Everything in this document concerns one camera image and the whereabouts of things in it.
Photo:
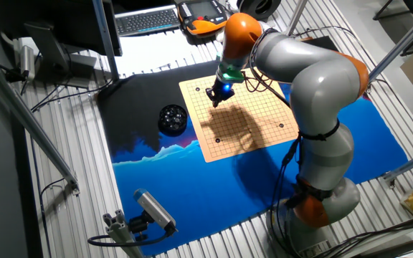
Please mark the blue black printed mat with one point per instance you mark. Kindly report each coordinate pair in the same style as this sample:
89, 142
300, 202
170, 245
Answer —
192, 186

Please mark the white paper sheet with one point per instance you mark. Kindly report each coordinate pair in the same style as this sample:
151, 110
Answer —
156, 50

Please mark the black computer monitor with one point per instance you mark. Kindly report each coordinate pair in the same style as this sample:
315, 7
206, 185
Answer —
66, 21

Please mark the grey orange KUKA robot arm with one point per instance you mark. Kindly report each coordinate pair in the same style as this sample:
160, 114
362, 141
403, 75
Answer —
317, 82

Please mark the white crumpled cloth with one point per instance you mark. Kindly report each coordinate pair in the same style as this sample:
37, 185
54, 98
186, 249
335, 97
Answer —
220, 36

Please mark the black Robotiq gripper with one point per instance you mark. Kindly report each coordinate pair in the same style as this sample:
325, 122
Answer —
223, 87

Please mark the short aluminium extrusion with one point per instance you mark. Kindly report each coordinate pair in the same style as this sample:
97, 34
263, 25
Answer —
120, 233

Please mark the silver depth camera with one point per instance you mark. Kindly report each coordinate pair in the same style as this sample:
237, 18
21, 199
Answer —
154, 209

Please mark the black computer keyboard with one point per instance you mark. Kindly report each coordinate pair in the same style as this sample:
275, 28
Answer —
145, 21

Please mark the black round stone bowl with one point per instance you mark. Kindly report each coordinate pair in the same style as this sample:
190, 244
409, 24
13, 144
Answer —
172, 132

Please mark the black round drum device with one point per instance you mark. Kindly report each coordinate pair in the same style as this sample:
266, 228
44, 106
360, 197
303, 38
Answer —
264, 7

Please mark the aluminium frame rail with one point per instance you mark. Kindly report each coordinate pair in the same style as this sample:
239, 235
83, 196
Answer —
31, 123
411, 163
400, 46

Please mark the aluminium frame post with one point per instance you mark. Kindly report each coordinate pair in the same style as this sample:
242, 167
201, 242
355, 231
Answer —
296, 14
104, 36

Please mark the orange grey teach pendant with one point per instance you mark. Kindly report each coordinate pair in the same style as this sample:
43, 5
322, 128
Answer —
199, 10

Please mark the silver cylindrical device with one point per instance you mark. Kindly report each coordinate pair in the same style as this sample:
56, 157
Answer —
27, 62

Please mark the tan go board sheet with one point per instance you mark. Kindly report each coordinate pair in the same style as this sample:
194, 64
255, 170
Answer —
256, 122

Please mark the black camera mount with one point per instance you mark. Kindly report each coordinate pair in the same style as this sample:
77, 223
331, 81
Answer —
138, 225

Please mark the black flat bar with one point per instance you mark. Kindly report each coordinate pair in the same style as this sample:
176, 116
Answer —
396, 251

